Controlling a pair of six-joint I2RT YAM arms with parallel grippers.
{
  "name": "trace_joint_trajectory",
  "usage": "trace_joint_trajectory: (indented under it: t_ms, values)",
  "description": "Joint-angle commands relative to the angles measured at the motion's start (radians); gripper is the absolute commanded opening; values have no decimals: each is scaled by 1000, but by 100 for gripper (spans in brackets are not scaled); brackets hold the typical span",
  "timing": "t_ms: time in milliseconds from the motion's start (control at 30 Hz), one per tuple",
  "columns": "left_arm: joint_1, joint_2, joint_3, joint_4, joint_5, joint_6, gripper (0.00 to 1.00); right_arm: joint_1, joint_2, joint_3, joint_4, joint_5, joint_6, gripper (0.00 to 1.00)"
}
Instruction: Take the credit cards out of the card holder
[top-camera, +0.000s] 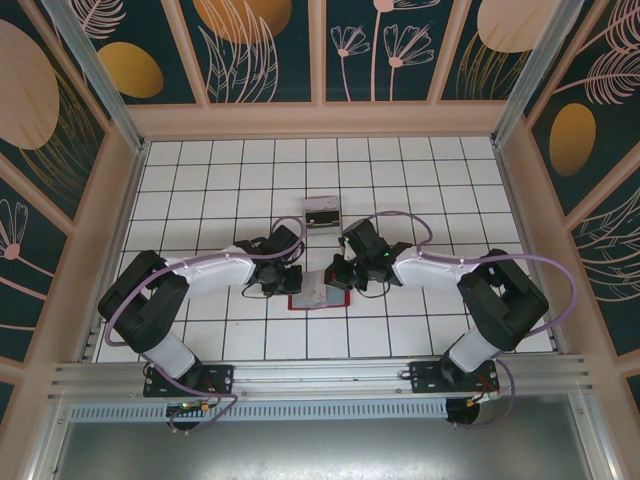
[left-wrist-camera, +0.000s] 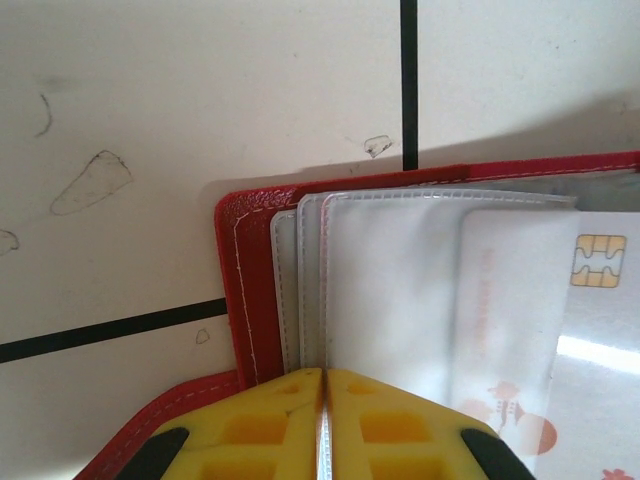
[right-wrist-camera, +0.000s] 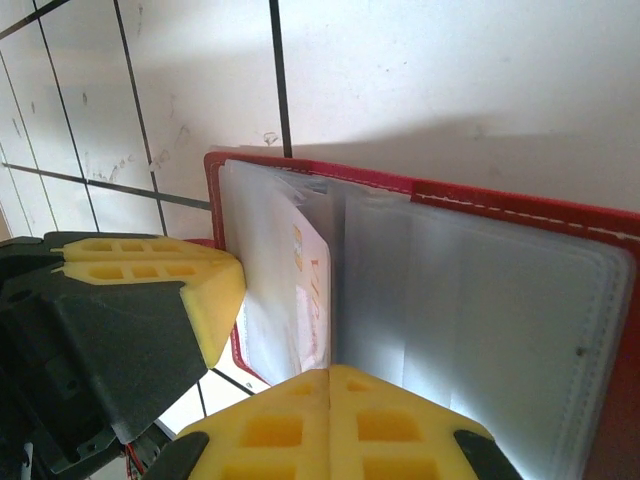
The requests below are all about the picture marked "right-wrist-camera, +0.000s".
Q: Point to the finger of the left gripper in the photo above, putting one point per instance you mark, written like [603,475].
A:
[150,325]
[115,247]

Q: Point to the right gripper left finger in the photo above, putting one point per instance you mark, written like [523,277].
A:
[270,430]

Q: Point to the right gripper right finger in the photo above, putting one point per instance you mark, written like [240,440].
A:
[390,430]

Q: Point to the white orange credit card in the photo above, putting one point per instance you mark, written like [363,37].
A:
[312,300]

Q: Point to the red card holder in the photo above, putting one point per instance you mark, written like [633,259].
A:
[500,300]

